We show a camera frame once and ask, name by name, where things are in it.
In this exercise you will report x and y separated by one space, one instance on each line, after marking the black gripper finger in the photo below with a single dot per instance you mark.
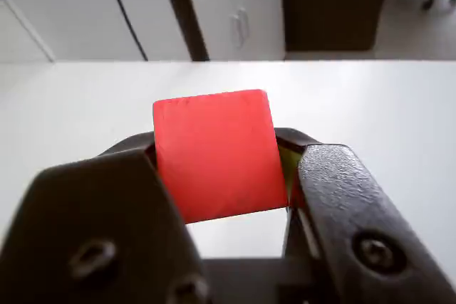
89 218
342 211

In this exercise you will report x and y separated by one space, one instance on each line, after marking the dark brown box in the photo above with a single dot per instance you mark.
331 8

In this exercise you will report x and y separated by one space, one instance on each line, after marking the white cabinet with wooden top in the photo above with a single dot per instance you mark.
71 8

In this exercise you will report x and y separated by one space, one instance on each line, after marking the black pole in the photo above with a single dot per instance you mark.
185 15

